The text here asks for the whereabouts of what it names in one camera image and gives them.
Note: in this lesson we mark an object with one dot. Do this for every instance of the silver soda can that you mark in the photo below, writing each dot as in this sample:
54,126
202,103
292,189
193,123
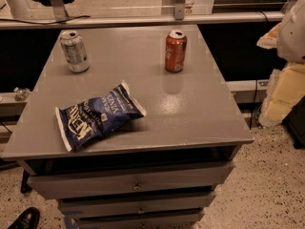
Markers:
74,51

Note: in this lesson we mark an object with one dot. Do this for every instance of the crumpled clear plastic object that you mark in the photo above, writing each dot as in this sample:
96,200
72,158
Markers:
21,94

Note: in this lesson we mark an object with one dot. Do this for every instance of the grey drawer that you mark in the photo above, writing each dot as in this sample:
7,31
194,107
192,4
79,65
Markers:
136,205
141,221
131,180

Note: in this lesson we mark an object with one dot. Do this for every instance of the middle grey drawer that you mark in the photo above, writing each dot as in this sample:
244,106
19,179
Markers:
136,205

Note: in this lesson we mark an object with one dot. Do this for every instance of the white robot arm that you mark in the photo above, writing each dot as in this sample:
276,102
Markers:
291,36

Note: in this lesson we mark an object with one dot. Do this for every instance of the bottom grey drawer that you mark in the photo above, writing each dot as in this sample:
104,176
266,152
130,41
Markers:
141,221

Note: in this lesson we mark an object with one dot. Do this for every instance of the metal upright bracket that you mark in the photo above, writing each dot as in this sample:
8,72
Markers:
59,10

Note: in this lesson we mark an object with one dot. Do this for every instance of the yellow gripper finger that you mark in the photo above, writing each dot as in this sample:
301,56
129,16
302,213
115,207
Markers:
285,89
269,39

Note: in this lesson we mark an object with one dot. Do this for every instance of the grey metal rail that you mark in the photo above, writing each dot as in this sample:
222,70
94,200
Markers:
85,21

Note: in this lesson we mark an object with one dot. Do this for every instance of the red coke can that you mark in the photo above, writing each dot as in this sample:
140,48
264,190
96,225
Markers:
176,43

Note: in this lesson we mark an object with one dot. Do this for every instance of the blue chip bag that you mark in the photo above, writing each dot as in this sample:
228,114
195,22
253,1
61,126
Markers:
97,117

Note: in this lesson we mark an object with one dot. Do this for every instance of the top grey drawer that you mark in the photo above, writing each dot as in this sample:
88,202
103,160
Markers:
131,180

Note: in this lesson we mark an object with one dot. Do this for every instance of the black shoe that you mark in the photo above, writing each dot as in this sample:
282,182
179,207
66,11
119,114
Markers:
29,219

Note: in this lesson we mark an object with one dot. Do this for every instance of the grey drawer cabinet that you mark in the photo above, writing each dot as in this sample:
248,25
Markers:
127,144

